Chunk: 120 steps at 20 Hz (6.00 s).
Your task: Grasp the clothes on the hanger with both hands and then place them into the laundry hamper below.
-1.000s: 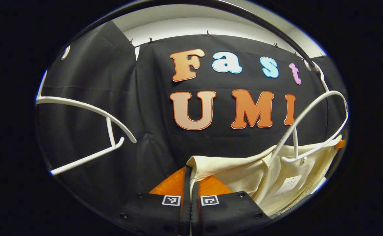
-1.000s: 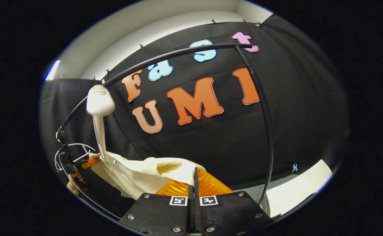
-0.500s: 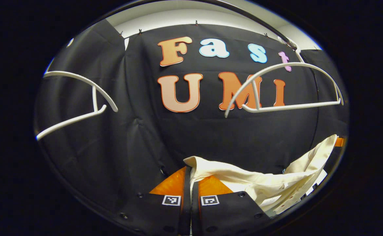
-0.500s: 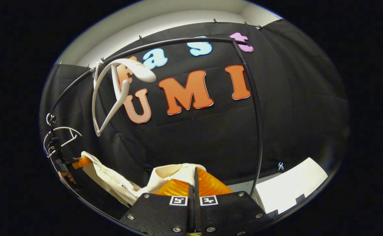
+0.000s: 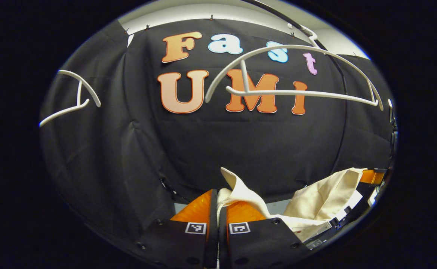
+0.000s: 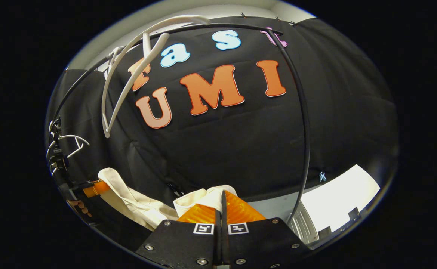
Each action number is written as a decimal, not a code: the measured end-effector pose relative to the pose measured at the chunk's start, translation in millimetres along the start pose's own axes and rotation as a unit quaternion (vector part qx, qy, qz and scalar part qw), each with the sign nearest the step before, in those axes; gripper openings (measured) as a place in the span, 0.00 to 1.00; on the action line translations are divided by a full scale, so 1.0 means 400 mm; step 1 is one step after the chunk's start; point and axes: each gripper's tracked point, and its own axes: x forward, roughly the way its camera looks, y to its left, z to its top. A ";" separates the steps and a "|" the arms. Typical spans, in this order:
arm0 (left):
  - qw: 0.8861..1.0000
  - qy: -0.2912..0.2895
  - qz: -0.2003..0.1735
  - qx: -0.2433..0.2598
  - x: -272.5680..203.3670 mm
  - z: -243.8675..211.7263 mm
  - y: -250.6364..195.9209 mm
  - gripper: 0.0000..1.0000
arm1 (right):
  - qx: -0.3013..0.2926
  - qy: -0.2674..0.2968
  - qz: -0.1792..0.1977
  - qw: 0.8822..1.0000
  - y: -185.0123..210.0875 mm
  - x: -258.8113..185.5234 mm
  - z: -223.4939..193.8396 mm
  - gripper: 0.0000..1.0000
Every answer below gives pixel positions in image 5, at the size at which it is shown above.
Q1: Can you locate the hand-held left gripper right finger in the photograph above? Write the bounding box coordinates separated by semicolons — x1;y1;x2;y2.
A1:
218;201;311;269

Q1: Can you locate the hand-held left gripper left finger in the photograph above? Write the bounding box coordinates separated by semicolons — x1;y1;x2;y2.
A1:
136;189;219;269

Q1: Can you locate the cream shirt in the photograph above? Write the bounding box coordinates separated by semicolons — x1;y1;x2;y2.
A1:
217;167;368;242

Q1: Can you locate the white plastic hanger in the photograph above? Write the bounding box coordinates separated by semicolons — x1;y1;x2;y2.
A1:
204;22;384;111
39;69;102;128

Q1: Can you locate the black clothes rack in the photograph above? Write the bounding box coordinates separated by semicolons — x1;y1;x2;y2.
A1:
250;0;350;174

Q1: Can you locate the black backdrop cloth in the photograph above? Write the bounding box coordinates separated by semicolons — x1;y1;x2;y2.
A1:
39;18;396;262

